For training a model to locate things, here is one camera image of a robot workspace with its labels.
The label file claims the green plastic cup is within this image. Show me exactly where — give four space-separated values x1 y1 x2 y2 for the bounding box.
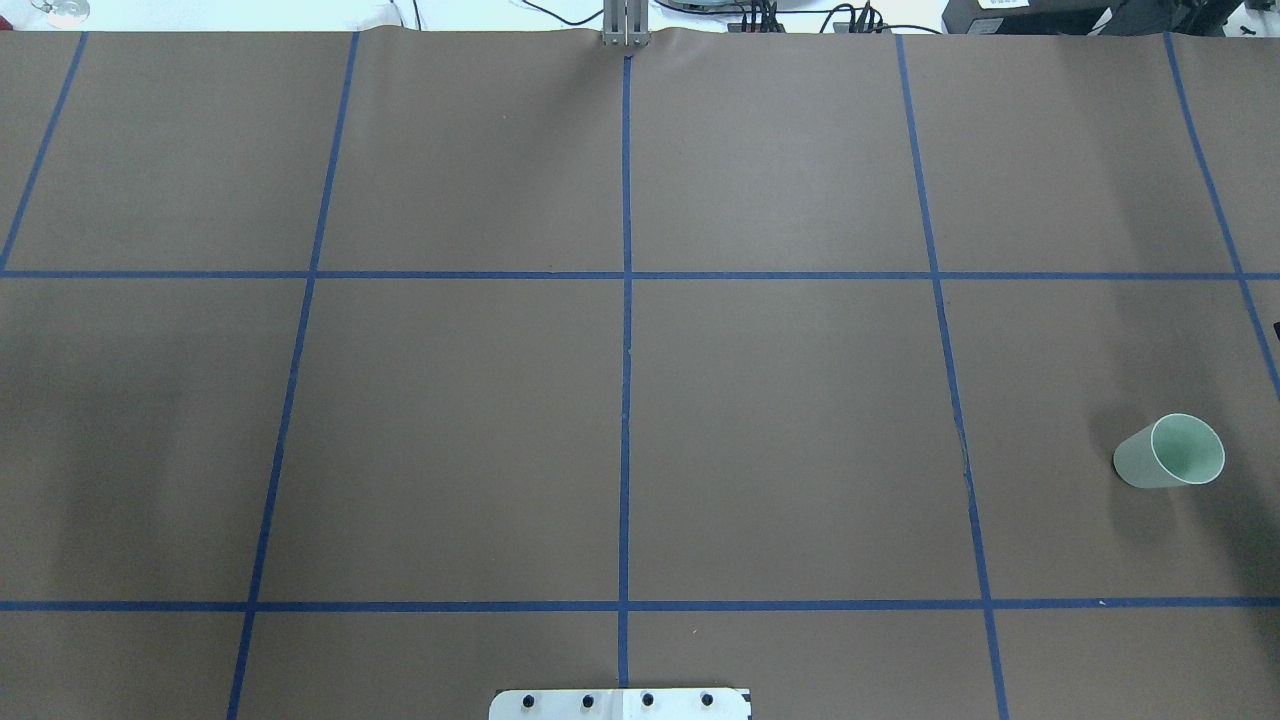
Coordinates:
1112 413 1226 489

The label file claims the aluminium frame post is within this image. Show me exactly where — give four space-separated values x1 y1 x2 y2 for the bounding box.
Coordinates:
600 0 652 47

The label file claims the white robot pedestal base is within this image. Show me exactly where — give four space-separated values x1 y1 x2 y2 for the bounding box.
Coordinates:
488 687 753 719

